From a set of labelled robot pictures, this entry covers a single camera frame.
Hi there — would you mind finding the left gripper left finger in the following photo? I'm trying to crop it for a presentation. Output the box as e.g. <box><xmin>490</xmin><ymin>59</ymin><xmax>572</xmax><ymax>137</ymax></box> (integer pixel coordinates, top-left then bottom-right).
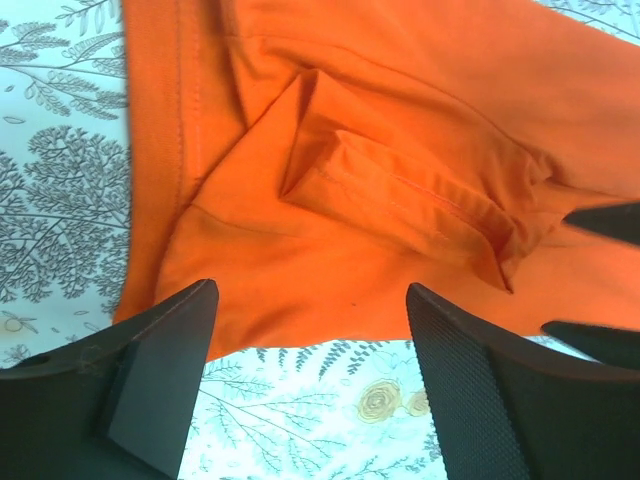
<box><xmin>1</xmin><ymin>280</ymin><xmax>219</xmax><ymax>480</ymax></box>

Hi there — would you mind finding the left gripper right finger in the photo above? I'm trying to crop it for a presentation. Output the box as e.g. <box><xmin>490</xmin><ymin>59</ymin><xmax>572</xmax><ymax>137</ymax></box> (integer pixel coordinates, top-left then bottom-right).
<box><xmin>406</xmin><ymin>284</ymin><xmax>639</xmax><ymax>479</ymax></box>

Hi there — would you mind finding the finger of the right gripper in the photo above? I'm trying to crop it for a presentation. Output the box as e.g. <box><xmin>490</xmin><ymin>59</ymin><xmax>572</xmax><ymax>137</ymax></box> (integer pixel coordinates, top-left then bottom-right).
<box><xmin>541</xmin><ymin>320</ymin><xmax>640</xmax><ymax>369</ymax></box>
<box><xmin>563</xmin><ymin>201</ymin><xmax>640</xmax><ymax>246</ymax></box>

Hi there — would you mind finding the orange t-shirt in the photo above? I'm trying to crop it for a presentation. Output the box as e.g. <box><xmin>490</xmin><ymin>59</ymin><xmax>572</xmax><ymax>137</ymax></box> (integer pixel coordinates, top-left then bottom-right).
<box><xmin>115</xmin><ymin>1</ymin><xmax>639</xmax><ymax>359</ymax></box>

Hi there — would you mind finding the floral patterned table mat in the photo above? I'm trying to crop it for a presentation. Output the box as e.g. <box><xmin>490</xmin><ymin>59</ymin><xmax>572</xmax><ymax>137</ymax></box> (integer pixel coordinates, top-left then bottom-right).
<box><xmin>0</xmin><ymin>0</ymin><xmax>640</xmax><ymax>480</ymax></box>

